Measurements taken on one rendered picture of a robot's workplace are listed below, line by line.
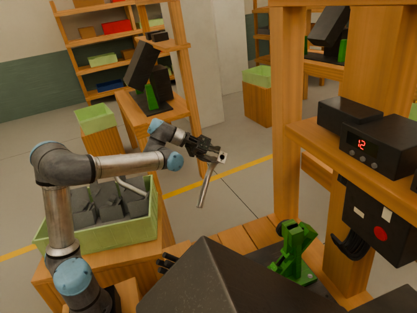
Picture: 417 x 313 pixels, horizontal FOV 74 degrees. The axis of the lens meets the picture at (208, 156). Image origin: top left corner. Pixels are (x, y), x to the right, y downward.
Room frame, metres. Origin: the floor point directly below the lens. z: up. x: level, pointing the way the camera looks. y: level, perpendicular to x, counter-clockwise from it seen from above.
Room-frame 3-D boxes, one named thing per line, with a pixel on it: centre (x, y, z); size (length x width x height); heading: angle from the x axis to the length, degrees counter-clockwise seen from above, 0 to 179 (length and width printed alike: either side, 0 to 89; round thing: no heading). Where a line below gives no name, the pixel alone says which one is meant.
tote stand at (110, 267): (1.25, 0.68, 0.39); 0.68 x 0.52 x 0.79; 94
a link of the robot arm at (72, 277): (0.67, 0.54, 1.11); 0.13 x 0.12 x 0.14; 38
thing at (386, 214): (0.46, -0.40, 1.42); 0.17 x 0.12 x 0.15; 14
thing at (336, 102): (0.64, -0.37, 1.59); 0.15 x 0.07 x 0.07; 14
